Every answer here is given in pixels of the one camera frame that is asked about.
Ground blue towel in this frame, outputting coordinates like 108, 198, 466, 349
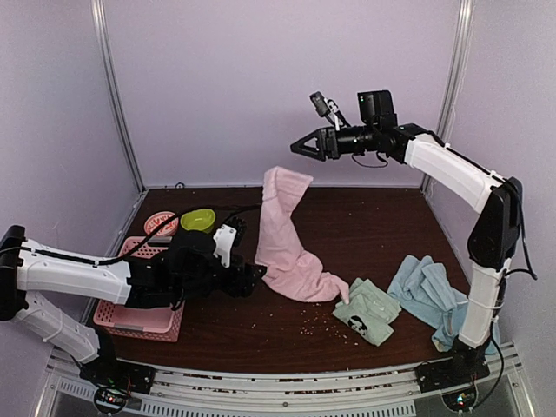
386, 255, 500, 355

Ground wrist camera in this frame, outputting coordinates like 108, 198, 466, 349
213, 217, 247, 268
309, 91, 350, 130

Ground pink towel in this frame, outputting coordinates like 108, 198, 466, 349
255, 167, 350, 303

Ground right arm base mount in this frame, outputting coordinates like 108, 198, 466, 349
414, 358, 490, 413

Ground green towel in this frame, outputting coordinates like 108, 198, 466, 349
333, 278, 401, 347

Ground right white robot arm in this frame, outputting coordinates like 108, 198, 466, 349
290, 90, 522, 384

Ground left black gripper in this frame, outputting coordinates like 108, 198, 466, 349
173, 252, 267, 301

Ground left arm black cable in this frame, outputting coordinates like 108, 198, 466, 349
0, 203, 264, 270

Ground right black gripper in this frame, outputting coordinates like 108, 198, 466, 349
293, 122, 381, 159

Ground aluminium frame post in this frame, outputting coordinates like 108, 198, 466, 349
90, 0, 146, 194
419, 0, 473, 192

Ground right aluminium frame post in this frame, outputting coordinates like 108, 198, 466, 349
419, 0, 473, 192

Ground left aluminium frame post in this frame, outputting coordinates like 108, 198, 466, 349
90, 0, 146, 194

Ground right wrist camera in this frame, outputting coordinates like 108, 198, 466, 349
309, 91, 350, 130

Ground aluminium front rail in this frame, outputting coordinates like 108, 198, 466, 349
31, 343, 539, 416

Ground red patterned bowl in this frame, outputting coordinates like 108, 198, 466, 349
143, 211, 179, 237

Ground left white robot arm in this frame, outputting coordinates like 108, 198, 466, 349
1, 225, 267, 386

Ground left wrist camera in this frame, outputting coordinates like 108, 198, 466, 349
213, 217, 247, 268

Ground pink plastic basket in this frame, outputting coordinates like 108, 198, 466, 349
92, 235, 186, 343

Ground green bowl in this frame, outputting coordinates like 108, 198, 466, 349
180, 208, 216, 234

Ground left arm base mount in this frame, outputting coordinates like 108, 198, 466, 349
78, 361, 156, 415

